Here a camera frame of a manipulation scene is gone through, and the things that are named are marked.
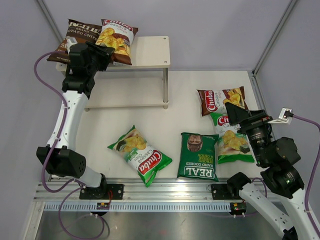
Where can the white wooden two-tier shelf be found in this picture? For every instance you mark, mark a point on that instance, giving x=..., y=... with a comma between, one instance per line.
x=144, y=83

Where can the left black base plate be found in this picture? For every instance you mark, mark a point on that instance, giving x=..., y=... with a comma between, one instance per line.
x=111, y=192

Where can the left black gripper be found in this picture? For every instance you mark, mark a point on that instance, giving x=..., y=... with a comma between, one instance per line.
x=103, y=53

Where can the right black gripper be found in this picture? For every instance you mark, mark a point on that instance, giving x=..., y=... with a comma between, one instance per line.
x=249, y=119

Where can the aluminium mounting rail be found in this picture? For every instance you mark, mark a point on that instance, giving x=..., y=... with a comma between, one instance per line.
x=134, y=190

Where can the green Real chips bag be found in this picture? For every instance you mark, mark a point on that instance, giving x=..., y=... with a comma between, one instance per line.
x=198, y=156

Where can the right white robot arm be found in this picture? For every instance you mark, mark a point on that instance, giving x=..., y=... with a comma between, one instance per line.
x=277, y=158

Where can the white slotted cable duct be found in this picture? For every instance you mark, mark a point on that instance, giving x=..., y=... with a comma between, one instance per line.
x=141, y=207

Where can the green chuba cassava bag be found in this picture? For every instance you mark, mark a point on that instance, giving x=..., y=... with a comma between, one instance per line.
x=231, y=145
x=140, y=155

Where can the green Chuba cassava bag right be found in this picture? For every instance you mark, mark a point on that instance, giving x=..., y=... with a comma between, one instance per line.
x=231, y=145

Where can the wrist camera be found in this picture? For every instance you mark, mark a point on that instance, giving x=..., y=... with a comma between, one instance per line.
x=70, y=41
x=285, y=117

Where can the brown Kettle sea salt bag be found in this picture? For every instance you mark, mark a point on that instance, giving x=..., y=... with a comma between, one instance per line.
x=81, y=32

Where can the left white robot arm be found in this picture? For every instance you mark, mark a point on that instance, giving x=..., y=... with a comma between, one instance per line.
x=59, y=156

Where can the brown Chuba cassava bag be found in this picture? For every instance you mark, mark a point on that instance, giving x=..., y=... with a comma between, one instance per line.
x=120, y=36
x=214, y=101

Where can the green Chuba cassava bag centre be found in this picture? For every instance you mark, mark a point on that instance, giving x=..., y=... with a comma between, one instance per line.
x=140, y=155

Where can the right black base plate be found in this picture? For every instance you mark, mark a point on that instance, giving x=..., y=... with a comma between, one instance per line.
x=219, y=191

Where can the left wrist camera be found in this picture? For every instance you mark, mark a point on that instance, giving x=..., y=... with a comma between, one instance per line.
x=70, y=41

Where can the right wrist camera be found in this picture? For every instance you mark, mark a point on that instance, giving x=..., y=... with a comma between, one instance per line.
x=285, y=117

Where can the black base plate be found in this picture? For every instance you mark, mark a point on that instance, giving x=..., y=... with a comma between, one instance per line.
x=219, y=191
x=111, y=192

